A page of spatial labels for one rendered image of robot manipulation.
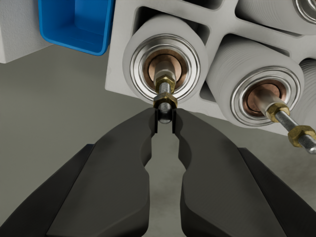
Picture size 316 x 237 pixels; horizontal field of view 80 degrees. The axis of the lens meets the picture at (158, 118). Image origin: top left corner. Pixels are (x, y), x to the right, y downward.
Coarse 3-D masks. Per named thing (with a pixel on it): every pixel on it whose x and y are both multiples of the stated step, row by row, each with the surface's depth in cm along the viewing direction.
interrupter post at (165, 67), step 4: (160, 64) 19; (164, 64) 19; (168, 64) 19; (172, 64) 20; (156, 68) 19; (160, 68) 18; (164, 68) 18; (168, 68) 18; (172, 68) 19; (156, 72) 18; (160, 72) 18; (164, 72) 18; (168, 72) 18; (172, 72) 18; (156, 76) 18; (172, 76) 18
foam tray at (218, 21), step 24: (120, 0) 23; (144, 0) 23; (168, 0) 23; (192, 0) 32; (216, 0) 26; (120, 24) 25; (192, 24) 34; (216, 24) 24; (240, 24) 24; (120, 48) 26; (216, 48) 26; (288, 48) 26; (312, 48) 26; (120, 72) 28; (192, 96) 30
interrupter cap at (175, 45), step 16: (144, 48) 19; (160, 48) 19; (176, 48) 19; (192, 48) 19; (144, 64) 20; (176, 64) 20; (192, 64) 20; (144, 80) 21; (176, 80) 21; (192, 80) 21; (144, 96) 22; (176, 96) 22
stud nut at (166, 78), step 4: (160, 76) 17; (164, 76) 16; (168, 76) 17; (156, 80) 17; (160, 80) 16; (164, 80) 16; (168, 80) 16; (172, 80) 16; (156, 84) 17; (172, 84) 16; (156, 88) 17; (172, 88) 17; (156, 92) 17; (172, 92) 17
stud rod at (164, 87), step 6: (162, 84) 16; (168, 84) 16; (162, 90) 15; (168, 90) 15; (162, 108) 13; (168, 108) 13; (162, 114) 12; (168, 114) 12; (162, 120) 12; (168, 120) 12
